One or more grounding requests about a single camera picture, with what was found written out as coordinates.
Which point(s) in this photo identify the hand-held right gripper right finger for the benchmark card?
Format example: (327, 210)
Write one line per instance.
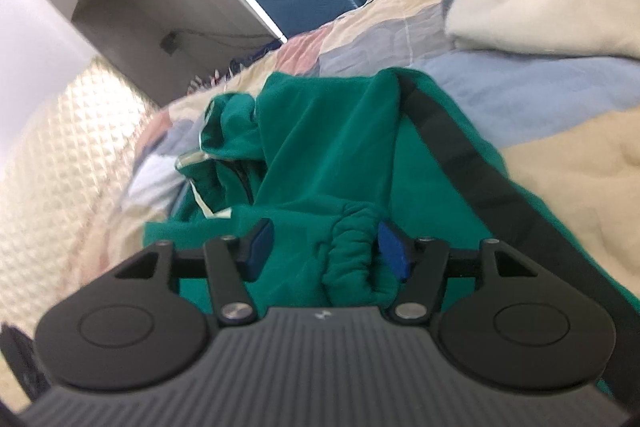
(395, 252)

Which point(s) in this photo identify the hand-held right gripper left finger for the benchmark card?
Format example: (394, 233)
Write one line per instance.
(260, 252)

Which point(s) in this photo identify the green sweatshirt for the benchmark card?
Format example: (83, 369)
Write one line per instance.
(325, 147)

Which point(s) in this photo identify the row of small bottles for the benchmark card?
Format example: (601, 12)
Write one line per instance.
(216, 76)

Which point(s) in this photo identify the patchwork blanket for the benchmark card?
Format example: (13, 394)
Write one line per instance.
(550, 107)

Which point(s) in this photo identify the cream quilted headboard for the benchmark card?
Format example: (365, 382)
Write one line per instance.
(65, 157)

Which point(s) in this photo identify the grey wall socket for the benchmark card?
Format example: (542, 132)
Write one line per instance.
(169, 44)

